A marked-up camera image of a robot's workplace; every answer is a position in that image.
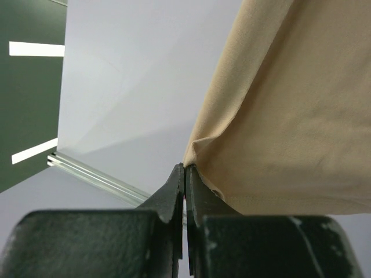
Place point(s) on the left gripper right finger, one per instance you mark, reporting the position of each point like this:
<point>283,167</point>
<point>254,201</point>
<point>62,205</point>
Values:
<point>224,243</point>

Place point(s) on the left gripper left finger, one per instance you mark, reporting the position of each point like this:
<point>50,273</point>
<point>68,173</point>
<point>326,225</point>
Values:
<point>142,242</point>

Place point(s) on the tan beige t-shirt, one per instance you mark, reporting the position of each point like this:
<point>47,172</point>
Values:
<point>285,124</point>

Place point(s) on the left aluminium frame post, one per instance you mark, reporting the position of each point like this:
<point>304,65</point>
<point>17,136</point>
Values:
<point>98,176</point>

